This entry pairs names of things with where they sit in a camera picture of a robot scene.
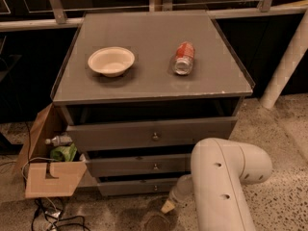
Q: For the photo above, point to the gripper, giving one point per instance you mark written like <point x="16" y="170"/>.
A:
<point x="176" y="195"/>

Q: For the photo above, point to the grey bottom drawer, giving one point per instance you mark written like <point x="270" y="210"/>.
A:
<point x="143" y="186"/>

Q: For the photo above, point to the grey drawer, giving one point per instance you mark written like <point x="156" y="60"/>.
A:
<point x="124" y="135"/>
<point x="143" y="186"/>
<point x="139" y="165"/>

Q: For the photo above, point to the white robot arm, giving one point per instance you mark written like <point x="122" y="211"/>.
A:
<point x="219" y="168"/>

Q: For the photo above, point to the grey middle drawer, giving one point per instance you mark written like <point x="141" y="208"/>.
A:
<point x="139" y="165"/>

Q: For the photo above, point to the grey top drawer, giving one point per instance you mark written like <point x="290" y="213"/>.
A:
<point x="124" y="135"/>

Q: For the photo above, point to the grey drawer cabinet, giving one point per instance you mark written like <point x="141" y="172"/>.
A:
<point x="150" y="90"/>

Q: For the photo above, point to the green plastic bag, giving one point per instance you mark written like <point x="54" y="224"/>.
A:
<point x="64" y="153"/>

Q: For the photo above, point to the brown cardboard box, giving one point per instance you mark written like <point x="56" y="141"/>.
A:
<point x="45" y="178"/>

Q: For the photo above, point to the clear plastic bottle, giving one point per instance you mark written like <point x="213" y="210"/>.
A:
<point x="59" y="141"/>

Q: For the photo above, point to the red soda can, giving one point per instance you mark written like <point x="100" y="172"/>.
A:
<point x="183" y="60"/>

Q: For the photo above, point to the white paper bowl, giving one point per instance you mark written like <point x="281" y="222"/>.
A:
<point x="111" y="61"/>

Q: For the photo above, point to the metal railing frame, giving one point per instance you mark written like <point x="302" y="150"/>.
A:
<point x="18" y="15"/>

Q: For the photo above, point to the white diagonal post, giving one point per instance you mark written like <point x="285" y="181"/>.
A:
<point x="295" y="51"/>

